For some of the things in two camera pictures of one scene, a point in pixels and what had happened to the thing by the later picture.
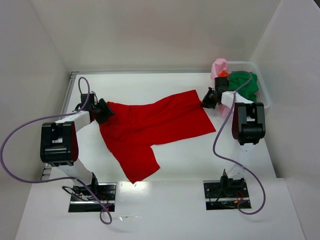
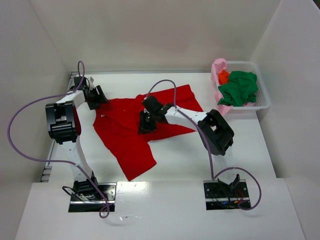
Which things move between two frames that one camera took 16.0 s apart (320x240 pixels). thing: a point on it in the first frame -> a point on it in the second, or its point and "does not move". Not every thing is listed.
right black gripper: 208,99 -> 147,120
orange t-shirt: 223,74 does not move
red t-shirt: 137,123 does not move
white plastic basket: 262,96 does not move
